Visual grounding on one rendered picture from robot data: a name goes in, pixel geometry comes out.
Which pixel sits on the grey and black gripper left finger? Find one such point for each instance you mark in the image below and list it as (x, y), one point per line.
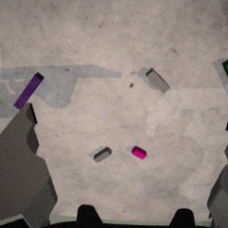
(27, 193)

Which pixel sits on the green rod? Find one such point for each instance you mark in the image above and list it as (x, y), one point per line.
(225, 65)

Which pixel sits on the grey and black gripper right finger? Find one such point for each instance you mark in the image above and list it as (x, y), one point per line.
(217, 203)

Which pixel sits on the purple rod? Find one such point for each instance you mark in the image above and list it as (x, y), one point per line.
(32, 85)

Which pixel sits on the grey rectangular block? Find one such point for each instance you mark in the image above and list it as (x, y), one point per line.
(102, 154)
(157, 80)

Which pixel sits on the magenta block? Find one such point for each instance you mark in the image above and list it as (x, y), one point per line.
(138, 152)

